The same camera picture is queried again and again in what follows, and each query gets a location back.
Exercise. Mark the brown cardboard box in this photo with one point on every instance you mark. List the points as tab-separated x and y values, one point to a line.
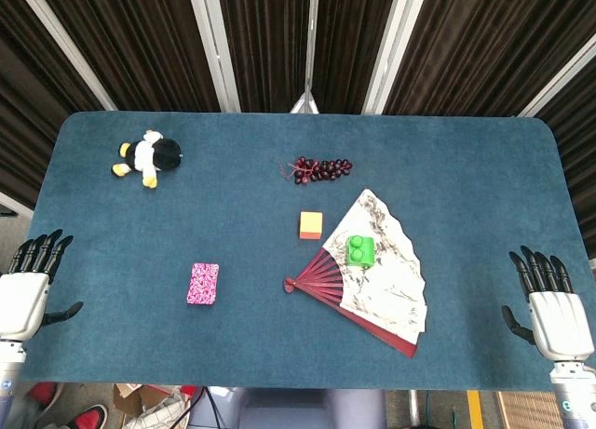
132	398

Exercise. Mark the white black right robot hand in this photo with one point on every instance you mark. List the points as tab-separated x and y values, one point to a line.
559	322

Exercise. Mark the red ribbed paper folding fan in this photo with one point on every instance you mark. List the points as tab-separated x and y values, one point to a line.
382	271

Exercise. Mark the thin white pole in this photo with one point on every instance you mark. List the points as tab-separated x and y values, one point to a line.
309	52

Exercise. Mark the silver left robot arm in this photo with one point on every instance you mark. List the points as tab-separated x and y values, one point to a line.
9	378

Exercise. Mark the dark brown curtain panel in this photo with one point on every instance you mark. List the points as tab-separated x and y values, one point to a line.
579	168
139	38
28	98
270	43
484	43

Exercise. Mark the white slanted frame post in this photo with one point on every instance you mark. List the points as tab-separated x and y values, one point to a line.
65	43
559	80

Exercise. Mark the yellow orange cube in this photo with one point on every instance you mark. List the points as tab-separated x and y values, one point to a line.
311	224

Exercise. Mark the blue felt table cover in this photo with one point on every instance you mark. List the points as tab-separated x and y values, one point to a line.
186	215

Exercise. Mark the lavender robot base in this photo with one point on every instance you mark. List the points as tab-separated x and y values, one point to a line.
302	410

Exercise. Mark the dark red grape bunch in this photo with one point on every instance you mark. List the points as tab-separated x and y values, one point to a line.
321	170

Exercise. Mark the red black shoe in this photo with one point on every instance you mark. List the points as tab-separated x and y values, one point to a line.
90	417
44	394

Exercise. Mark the white wide frame post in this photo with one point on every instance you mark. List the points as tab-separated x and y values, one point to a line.
396	43
214	47

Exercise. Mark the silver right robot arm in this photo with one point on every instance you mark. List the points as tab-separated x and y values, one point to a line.
575	396

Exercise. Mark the green toy building block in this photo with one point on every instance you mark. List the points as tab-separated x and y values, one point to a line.
359	251

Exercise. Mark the beige woven mat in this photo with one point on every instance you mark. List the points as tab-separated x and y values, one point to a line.
524	410

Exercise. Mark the black white penguin plush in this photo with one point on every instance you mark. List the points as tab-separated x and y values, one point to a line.
151	156

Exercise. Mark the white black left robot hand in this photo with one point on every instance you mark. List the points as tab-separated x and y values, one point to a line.
21	298

